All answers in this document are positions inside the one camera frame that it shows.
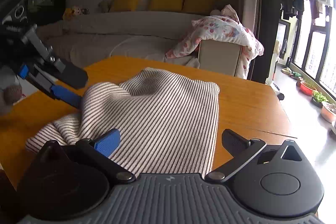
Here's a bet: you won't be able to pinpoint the brown striped sweater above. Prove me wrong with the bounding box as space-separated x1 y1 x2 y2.
26 68 220 175

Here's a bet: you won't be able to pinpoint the beige covered sofa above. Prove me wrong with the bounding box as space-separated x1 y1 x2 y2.
37 11 241 76

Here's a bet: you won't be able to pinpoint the yellow plush toy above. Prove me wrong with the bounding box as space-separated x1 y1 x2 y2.
63 8 74 20

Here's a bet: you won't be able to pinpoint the white pink plush toy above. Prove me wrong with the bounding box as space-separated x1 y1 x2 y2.
71 6 89 16

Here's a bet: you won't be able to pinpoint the black white floor cleaner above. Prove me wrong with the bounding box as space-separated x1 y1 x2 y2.
266 40 285 101

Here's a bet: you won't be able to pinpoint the red plastic basin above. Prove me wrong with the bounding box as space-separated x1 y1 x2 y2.
300 81 317 97

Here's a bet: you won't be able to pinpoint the left yellow cushion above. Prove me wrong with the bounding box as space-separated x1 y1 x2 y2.
109 0 140 12

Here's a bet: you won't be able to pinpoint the yellow cushion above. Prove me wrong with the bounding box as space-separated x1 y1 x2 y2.
182 0 219 15
109 0 140 12
148 0 184 12

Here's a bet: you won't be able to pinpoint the green slippers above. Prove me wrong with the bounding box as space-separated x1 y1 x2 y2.
281 67 302 80

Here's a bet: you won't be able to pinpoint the black tray with greens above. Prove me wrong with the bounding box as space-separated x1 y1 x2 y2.
311 90 328 108

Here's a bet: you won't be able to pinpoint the pink flower pot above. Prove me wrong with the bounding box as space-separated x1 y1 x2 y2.
321 102 336 123

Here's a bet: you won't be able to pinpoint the middle yellow cushion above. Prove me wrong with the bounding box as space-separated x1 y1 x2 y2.
148 0 184 12

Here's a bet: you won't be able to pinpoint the floral pink white blanket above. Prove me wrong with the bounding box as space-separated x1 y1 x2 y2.
165 5 264 80

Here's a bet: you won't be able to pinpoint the right yellow cushion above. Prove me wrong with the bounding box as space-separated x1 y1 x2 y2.
182 0 219 15

